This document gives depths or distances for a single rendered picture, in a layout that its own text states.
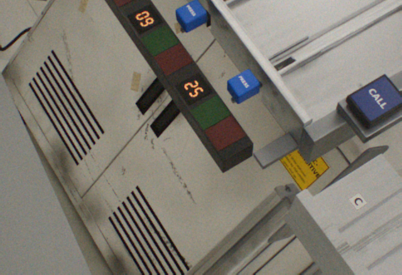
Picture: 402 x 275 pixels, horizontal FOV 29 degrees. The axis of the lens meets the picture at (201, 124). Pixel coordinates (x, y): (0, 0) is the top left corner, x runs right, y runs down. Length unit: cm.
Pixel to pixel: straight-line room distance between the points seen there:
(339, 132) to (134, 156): 64
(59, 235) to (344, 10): 43
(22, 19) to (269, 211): 127
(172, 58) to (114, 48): 57
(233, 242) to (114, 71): 61
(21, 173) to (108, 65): 76
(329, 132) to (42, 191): 31
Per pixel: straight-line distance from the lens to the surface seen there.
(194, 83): 87
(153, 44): 90
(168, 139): 136
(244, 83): 84
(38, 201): 70
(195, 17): 89
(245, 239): 91
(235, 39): 87
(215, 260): 93
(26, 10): 207
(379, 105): 81
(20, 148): 73
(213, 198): 130
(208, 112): 85
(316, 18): 91
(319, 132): 82
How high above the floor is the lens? 106
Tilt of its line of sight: 30 degrees down
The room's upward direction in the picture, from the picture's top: 42 degrees clockwise
